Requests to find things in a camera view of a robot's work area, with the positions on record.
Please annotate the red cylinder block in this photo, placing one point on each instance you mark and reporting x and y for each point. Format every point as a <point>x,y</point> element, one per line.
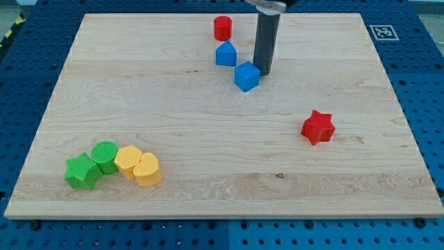
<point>222,28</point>

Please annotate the yellow hexagon block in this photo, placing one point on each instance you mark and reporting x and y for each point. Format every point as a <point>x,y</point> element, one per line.
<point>126,159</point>

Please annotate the green cylinder block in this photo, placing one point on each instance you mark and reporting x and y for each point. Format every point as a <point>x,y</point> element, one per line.
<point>103,154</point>

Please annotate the green star block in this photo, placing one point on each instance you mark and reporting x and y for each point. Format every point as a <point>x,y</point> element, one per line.
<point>82,172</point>

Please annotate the light wooden board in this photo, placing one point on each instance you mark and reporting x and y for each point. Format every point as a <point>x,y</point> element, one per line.
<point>150,80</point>

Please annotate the blue pentagon house block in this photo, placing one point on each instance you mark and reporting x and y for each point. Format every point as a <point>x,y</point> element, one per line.
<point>226,54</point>

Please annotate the yellow heart block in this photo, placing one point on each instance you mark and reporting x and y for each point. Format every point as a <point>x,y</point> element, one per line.
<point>147,173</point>

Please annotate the blue cube block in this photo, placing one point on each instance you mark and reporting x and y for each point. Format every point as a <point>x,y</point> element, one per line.
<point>246,76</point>

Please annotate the red star block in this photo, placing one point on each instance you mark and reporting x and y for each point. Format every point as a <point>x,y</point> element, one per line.
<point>318,127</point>

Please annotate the white fiducial marker tag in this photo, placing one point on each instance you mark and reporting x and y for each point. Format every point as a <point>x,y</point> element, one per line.
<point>383,32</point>

